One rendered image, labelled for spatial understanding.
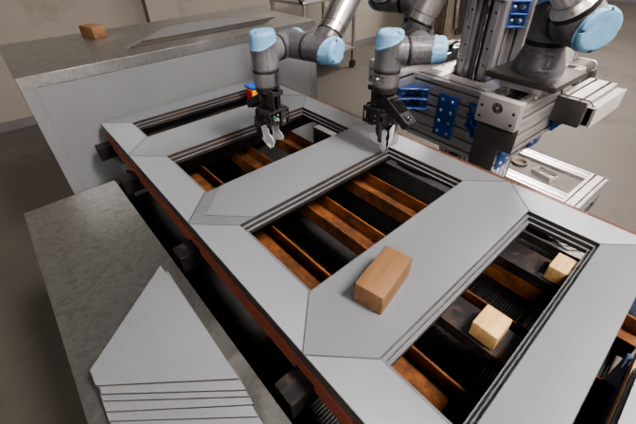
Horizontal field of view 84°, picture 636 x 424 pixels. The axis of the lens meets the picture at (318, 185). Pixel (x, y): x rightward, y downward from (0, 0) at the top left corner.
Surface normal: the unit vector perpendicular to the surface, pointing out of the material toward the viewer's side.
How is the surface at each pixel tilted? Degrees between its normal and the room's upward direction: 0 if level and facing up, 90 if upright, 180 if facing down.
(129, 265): 0
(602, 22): 96
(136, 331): 0
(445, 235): 0
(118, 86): 90
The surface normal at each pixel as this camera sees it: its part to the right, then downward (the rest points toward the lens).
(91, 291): -0.02, -0.81
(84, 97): 0.66, 0.43
